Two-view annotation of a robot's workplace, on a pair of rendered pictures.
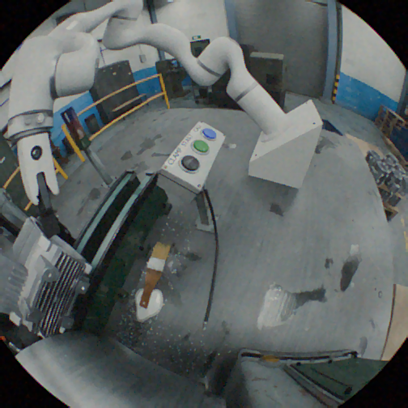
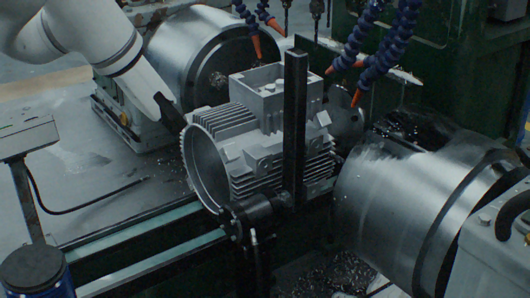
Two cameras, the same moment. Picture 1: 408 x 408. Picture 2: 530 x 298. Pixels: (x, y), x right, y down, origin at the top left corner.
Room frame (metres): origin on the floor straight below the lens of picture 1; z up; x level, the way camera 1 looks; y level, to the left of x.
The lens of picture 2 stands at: (0.79, 0.75, 1.53)
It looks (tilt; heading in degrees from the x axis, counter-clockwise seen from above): 32 degrees down; 205
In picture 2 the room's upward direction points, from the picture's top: straight up
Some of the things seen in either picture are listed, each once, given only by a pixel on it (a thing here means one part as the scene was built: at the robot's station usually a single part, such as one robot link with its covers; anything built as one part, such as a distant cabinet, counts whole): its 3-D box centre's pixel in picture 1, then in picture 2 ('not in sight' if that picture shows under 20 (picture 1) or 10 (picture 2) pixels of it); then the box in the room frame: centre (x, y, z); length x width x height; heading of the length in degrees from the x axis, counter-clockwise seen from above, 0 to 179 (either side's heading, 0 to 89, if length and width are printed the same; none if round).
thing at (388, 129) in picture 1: (392, 125); not in sight; (2.24, -6.71, 0.45); 1.26 x 0.86 x 0.89; 145
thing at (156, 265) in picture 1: (153, 274); not in sight; (0.12, 0.18, 0.80); 0.21 x 0.05 x 0.01; 158
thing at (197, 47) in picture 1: (200, 60); not in sight; (7.40, -1.06, 1.18); 1.09 x 0.10 x 2.35; 55
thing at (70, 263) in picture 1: (42, 277); (256, 152); (0.05, 0.39, 1.02); 0.20 x 0.19 x 0.19; 150
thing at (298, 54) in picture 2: (6, 223); (293, 135); (0.14, 0.49, 1.12); 0.04 x 0.03 x 0.26; 151
